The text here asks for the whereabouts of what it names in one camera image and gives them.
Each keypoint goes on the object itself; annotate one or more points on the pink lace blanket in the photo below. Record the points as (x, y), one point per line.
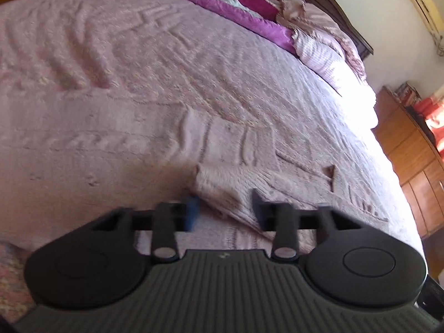
(114, 86)

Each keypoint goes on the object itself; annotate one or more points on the wall air conditioner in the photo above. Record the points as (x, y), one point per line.
(421, 0)

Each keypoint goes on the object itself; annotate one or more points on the dark wooden headboard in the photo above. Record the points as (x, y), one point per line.
(333, 0)

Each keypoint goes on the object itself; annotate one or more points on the wooden dresser with drawers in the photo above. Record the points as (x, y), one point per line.
(412, 156)

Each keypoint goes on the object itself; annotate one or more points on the pink knit sweater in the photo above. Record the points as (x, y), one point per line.
(225, 138)

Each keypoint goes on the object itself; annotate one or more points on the pink striped ruffled pillow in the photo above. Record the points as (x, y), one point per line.
(322, 41)

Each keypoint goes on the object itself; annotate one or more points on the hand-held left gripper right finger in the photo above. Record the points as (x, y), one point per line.
(258, 211)

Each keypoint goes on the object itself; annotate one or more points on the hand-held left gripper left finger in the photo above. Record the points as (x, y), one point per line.
(193, 213)

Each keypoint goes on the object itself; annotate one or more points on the stack of books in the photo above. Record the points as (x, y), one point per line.
(406, 93)

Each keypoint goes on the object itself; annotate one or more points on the red cloth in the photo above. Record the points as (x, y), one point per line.
(432, 112)

